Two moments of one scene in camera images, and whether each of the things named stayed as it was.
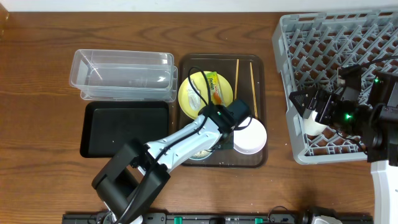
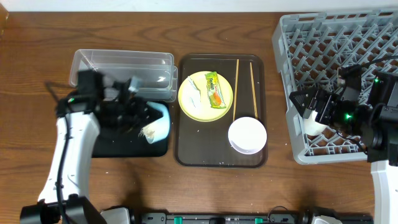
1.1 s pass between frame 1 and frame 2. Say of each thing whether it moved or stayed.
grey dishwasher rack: stayed
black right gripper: stayed
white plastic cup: stayed
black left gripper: moved
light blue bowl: moved
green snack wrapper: stayed
